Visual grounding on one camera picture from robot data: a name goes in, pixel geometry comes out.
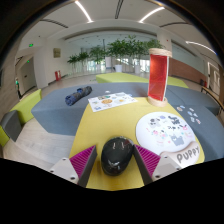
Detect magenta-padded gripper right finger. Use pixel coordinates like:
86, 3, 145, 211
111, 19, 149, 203
133, 144, 183, 185

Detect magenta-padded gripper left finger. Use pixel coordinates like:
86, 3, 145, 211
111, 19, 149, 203
49, 144, 98, 188

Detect black computer mouse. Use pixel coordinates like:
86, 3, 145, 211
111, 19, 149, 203
100, 135, 135, 177

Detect white printed round mouse pad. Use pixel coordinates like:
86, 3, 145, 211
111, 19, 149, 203
135, 111, 201, 169

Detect long grey upholstered bench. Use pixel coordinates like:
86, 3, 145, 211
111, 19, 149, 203
30, 82, 158, 137

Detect scattered small stickers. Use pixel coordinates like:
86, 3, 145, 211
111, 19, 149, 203
175, 105, 202, 125

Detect folded dark blue umbrella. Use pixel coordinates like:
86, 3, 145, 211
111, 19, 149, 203
64, 85, 93, 107

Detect white sticker sheet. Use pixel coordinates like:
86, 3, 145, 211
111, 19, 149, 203
87, 92, 138, 113

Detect lime green bench with backrest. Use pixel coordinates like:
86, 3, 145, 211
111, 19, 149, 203
0, 88, 43, 148

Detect grey upholstered cube seat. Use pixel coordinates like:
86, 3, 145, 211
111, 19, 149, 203
0, 109, 23, 143

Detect lime green upholstered bench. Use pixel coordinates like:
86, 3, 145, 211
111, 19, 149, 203
166, 75, 189, 89
95, 72, 150, 84

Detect red cylinder with wooden ends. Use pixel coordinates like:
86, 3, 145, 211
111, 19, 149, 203
147, 47, 173, 108

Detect person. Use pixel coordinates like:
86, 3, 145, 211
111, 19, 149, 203
14, 77, 21, 98

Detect row of potted green plants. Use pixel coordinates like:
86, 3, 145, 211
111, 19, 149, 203
66, 34, 164, 75

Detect ceiling strip lights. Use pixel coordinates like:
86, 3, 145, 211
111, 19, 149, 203
73, 0, 217, 54

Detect brown wall plaque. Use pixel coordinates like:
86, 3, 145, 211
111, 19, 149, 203
53, 47, 62, 59

